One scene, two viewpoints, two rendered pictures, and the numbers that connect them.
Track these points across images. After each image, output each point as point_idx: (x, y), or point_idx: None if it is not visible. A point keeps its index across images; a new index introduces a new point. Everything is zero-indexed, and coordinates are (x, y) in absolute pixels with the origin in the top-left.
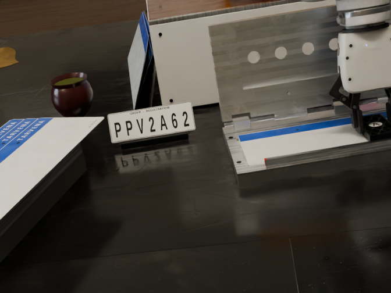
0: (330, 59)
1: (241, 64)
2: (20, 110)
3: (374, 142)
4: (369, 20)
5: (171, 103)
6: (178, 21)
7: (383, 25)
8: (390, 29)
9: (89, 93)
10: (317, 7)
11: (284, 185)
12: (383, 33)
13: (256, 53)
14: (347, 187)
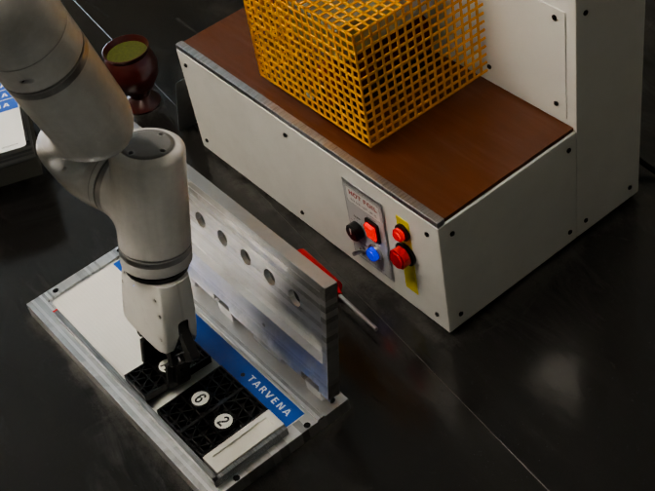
0: (218, 249)
1: None
2: (183, 19)
3: (122, 385)
4: (123, 265)
5: (208, 142)
6: (199, 65)
7: (141, 281)
8: (154, 289)
9: (132, 79)
10: (323, 159)
11: (44, 350)
12: (147, 288)
13: (272, 158)
14: (50, 405)
